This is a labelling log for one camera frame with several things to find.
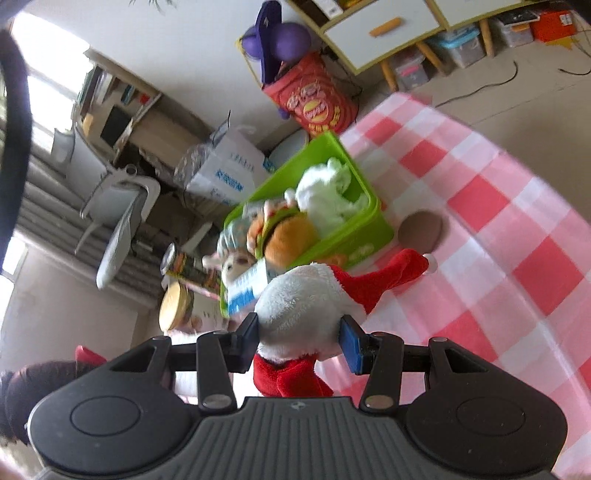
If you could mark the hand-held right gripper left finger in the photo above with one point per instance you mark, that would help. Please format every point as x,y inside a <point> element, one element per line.
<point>249,333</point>

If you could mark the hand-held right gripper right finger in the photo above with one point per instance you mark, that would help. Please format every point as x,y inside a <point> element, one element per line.
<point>353,345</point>

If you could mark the santa plush toy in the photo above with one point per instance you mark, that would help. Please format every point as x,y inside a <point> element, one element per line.
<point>300,304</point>

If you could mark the hamburger plush toy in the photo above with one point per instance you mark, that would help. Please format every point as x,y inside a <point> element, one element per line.
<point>286,240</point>

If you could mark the green plastic bin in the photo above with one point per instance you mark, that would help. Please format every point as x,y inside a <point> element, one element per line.
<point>355,230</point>

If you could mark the white plush toy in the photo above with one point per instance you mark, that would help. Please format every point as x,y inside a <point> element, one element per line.
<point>314,189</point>

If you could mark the blue white milk carton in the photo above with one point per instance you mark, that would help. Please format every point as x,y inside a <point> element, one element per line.
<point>247,286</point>

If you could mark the gold lid cookie jar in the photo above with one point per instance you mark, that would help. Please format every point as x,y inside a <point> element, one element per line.
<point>175,302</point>

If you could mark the tall tin can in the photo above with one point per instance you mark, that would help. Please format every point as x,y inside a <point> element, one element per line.
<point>184,267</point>

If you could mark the brown oval stone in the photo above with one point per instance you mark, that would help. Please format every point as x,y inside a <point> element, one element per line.
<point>420,230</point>

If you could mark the grey office chair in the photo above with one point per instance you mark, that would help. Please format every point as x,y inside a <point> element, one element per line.
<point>115,249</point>

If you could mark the red stool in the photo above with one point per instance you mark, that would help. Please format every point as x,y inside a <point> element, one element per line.
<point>90,355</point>

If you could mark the white printed bag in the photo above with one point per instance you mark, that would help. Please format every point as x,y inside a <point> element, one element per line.
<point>231,161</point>

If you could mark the red white checkered tablecloth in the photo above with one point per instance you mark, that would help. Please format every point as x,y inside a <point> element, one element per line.
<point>485,207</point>

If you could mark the grey ribbed radiator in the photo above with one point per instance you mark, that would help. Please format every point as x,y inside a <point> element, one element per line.
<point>55,221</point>

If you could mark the dark maroon cloth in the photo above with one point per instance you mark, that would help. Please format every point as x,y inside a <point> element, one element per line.
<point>32,397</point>

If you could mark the red snack bucket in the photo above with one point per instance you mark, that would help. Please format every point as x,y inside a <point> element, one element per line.
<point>314,106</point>

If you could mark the wooden desk with shelves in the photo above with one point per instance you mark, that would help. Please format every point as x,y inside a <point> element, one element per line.
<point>134,115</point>

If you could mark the clear box with pink contents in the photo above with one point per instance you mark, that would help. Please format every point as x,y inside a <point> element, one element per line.
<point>411,69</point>

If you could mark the blue lid storage box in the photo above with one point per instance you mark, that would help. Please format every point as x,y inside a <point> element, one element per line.
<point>461,46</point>

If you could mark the clear storage box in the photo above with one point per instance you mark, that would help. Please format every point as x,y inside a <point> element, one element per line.
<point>517,27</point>

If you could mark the red flat box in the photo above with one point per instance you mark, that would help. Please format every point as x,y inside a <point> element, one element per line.
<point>554,25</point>

